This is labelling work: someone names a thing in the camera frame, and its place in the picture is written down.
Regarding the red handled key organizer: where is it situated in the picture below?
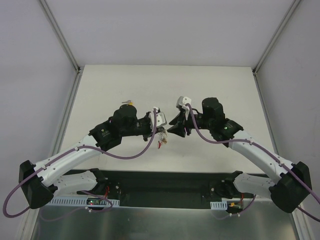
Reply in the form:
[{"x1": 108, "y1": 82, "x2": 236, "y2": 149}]
[{"x1": 157, "y1": 129, "x2": 168, "y2": 149}]

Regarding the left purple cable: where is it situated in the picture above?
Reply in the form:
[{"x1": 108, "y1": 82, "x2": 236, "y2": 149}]
[{"x1": 2, "y1": 111, "x2": 158, "y2": 222}]

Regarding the left white cable duct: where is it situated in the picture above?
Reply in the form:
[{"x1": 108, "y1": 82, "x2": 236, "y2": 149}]
[{"x1": 46, "y1": 196, "x2": 120, "y2": 208}]

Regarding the aluminium table rail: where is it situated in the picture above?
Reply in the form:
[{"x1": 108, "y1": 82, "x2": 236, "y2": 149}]
[
  {"x1": 252, "y1": 72, "x2": 279, "y2": 154},
  {"x1": 46, "y1": 69, "x2": 83, "y2": 160}
]

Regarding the right white cable duct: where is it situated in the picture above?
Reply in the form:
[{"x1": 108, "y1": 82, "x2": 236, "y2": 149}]
[{"x1": 210, "y1": 200, "x2": 228, "y2": 211}]

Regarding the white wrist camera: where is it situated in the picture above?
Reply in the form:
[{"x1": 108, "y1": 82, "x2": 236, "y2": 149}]
[
  {"x1": 148, "y1": 106, "x2": 167, "y2": 130},
  {"x1": 176, "y1": 96, "x2": 192, "y2": 120}
]

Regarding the right aluminium frame post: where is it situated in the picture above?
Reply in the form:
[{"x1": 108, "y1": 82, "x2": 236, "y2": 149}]
[{"x1": 252, "y1": 0, "x2": 303, "y2": 76}]

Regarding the white cable duct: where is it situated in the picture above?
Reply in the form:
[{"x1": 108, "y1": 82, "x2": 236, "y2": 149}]
[
  {"x1": 210, "y1": 200, "x2": 228, "y2": 211},
  {"x1": 46, "y1": 196, "x2": 120, "y2": 208}
]

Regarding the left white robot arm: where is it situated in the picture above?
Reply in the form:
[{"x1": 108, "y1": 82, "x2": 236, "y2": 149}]
[{"x1": 19, "y1": 104, "x2": 167, "y2": 209}]

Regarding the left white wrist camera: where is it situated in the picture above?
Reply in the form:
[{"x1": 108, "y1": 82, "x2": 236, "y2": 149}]
[{"x1": 148, "y1": 106, "x2": 167, "y2": 130}]

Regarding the left aluminium frame post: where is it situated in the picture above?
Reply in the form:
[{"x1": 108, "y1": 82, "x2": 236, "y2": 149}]
[{"x1": 37, "y1": 0, "x2": 81, "y2": 74}]

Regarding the key with solid yellow tag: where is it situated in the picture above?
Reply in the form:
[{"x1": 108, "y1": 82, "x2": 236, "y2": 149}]
[{"x1": 122, "y1": 100, "x2": 133, "y2": 106}]

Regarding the aluminium frame post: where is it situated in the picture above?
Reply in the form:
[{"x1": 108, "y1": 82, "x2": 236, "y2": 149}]
[
  {"x1": 37, "y1": 0, "x2": 81, "y2": 74},
  {"x1": 252, "y1": 0, "x2": 303, "y2": 76}
]

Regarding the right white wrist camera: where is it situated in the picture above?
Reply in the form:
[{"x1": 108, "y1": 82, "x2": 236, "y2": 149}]
[{"x1": 176, "y1": 96, "x2": 192, "y2": 120}]

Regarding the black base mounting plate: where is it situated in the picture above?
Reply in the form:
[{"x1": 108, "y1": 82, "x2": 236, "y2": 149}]
[{"x1": 74, "y1": 169, "x2": 258, "y2": 209}]

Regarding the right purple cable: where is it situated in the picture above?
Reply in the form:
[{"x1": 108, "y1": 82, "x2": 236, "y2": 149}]
[{"x1": 186, "y1": 103, "x2": 320, "y2": 222}]

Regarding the left aluminium table rail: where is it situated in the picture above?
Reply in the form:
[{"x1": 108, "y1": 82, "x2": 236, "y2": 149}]
[{"x1": 46, "y1": 69, "x2": 83, "y2": 160}]

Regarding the purple cable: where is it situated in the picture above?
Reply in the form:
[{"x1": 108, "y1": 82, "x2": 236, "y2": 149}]
[
  {"x1": 2, "y1": 111, "x2": 158, "y2": 222},
  {"x1": 186, "y1": 103, "x2": 320, "y2": 222}
]

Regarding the right aluminium table rail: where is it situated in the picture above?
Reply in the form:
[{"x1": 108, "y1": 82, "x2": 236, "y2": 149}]
[{"x1": 252, "y1": 72, "x2": 279, "y2": 154}]

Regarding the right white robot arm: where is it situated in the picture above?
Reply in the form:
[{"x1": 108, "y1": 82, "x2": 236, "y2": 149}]
[{"x1": 168, "y1": 96, "x2": 312, "y2": 213}]

